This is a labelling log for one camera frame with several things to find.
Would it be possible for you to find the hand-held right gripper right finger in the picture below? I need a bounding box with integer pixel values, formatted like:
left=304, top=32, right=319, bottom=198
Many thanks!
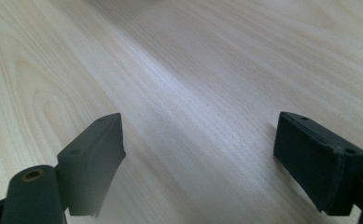
left=272, top=111, right=363, bottom=216

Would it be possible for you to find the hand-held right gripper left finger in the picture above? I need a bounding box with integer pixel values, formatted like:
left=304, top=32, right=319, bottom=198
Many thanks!
left=57, top=112, right=127, bottom=217

